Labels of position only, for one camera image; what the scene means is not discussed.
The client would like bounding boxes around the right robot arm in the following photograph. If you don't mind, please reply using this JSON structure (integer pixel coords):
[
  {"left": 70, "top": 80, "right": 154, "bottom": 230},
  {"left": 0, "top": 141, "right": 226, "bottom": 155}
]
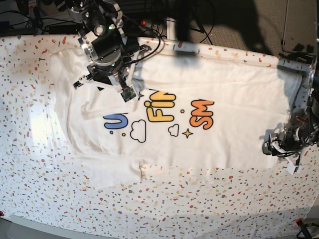
[{"left": 65, "top": 0, "right": 154, "bottom": 102}]

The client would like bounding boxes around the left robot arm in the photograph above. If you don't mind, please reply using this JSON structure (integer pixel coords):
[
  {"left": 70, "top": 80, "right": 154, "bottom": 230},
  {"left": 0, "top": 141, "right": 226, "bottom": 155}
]
[{"left": 262, "top": 37, "right": 319, "bottom": 175}]

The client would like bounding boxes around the white printed T-shirt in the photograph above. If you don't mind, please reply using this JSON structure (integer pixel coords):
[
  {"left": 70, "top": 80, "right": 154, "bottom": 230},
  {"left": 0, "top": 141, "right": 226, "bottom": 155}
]
[{"left": 50, "top": 49, "right": 302, "bottom": 187}]

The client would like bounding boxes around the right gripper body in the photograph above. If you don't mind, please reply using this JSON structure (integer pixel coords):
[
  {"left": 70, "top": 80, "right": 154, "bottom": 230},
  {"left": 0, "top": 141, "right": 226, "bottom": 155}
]
[{"left": 73, "top": 44, "right": 152, "bottom": 102}]

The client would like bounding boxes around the red clamp right corner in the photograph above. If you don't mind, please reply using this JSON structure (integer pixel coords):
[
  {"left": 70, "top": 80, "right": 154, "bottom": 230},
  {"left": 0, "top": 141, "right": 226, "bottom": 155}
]
[{"left": 296, "top": 219, "right": 312, "bottom": 239}]

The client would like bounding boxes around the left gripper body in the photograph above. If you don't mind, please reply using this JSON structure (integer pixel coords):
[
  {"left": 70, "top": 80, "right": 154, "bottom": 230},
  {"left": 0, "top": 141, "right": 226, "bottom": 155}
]
[{"left": 262, "top": 129, "right": 301, "bottom": 174}]

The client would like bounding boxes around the terrazzo patterned tablecloth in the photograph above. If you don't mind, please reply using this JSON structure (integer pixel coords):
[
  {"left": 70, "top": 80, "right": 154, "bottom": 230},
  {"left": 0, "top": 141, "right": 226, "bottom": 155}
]
[{"left": 0, "top": 35, "right": 319, "bottom": 239}]

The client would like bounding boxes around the white metal table leg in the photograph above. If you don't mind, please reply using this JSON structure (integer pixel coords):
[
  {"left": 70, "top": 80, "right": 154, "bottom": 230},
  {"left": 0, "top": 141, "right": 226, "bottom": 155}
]
[{"left": 165, "top": 17, "right": 176, "bottom": 40}]

